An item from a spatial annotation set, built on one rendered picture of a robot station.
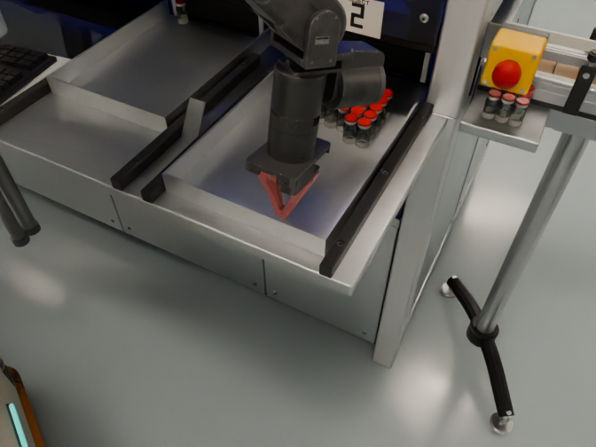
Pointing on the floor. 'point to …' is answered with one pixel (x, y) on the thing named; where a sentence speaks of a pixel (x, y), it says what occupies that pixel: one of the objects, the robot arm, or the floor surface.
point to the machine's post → (420, 199)
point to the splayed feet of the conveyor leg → (499, 423)
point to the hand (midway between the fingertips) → (282, 211)
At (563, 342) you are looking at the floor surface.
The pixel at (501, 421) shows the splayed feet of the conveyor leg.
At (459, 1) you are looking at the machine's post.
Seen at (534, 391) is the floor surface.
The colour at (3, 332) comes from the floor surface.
